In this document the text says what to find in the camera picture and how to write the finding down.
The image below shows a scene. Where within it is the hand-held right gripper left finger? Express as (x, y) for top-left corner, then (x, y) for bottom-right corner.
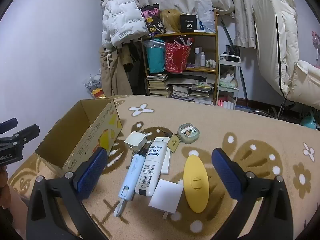
(26, 147), (108, 240)

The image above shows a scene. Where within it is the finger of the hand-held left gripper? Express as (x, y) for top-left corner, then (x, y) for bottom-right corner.
(0, 124), (40, 153)
(0, 118), (19, 134)

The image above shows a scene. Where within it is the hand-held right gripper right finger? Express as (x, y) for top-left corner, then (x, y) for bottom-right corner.
(211, 147), (293, 240)

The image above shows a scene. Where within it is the oval yellow green remote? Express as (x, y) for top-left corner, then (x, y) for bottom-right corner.
(183, 155), (210, 214)

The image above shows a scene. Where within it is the light blue power bank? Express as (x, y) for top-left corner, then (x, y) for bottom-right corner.
(113, 154), (146, 218)

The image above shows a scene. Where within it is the cardboard box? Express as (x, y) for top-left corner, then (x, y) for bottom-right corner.
(35, 99), (123, 178)

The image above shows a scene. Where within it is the black key fob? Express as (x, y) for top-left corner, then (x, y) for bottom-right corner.
(132, 147), (152, 159)

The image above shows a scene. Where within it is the cartoon print earbuds case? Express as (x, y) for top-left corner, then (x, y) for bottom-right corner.
(177, 123), (199, 144)

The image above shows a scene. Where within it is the white squeeze tube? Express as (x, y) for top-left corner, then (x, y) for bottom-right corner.
(134, 140), (169, 197)

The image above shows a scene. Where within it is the long white remote control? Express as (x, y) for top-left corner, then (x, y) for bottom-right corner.
(154, 137), (173, 175)

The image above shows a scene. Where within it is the tan key tag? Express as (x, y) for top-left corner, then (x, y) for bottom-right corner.
(167, 133), (182, 154)

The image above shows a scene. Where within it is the white plug charger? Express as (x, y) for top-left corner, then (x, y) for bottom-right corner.
(148, 179), (184, 219)

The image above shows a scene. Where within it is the bag of plush toys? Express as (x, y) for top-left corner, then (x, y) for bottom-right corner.
(83, 73), (105, 99)

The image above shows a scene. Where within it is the pile of magazines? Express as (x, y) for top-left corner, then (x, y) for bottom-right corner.
(167, 74), (215, 105)

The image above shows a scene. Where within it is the green tissue pack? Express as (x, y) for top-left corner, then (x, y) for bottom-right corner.
(218, 78), (238, 89)

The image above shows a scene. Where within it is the teal basin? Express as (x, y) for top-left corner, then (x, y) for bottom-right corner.
(299, 116), (320, 131)

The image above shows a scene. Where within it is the beige hanging coat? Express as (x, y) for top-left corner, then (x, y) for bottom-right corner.
(99, 47), (133, 98)

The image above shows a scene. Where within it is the white trolley cart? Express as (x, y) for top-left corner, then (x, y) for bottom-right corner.
(216, 54), (242, 110)

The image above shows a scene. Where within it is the stack of old books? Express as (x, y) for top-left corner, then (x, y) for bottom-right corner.
(146, 73), (169, 97)

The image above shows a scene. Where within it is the wooden shelf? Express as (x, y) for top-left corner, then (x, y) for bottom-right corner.
(141, 9), (220, 106)

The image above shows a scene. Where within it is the black pouch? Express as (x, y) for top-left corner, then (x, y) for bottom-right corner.
(225, 45), (241, 62)

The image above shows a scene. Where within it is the dark hanging coat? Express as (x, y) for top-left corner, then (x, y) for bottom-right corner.
(117, 39), (144, 96)

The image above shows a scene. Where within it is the red gift bag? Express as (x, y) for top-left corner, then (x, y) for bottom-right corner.
(165, 38), (192, 74)

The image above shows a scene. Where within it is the teal bag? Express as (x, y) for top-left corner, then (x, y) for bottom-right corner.
(143, 40), (166, 74)

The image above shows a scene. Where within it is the cream padded lounge chair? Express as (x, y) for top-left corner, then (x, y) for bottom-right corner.
(252, 0), (320, 121)

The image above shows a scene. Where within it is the white puffer jacket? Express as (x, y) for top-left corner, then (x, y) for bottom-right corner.
(101, 0), (148, 50)

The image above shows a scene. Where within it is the black box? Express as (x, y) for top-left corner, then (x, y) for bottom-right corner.
(180, 14), (198, 33)

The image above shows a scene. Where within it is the pink small fan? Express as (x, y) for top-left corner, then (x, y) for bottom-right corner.
(311, 31), (320, 62)

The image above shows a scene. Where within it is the blonde wig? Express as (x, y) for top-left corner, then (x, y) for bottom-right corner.
(160, 8), (182, 34)

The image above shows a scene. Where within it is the white plastic bag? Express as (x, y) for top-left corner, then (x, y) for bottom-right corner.
(194, 0), (216, 34)

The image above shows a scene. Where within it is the black cartoon print bag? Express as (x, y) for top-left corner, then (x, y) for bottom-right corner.
(140, 3), (167, 34)

